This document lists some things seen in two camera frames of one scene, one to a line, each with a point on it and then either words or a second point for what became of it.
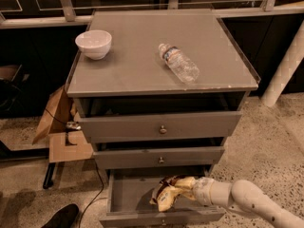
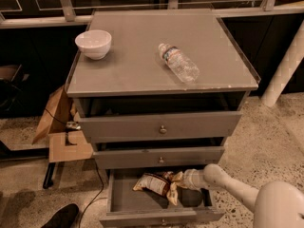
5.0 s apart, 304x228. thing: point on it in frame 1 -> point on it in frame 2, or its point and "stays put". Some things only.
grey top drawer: [116, 127] stays put
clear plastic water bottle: [177, 60] stays put
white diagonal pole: [291, 63] stays put
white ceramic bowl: [94, 44] stays put
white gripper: [202, 188] -> [190, 179]
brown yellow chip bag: [168, 188] -> [165, 182]
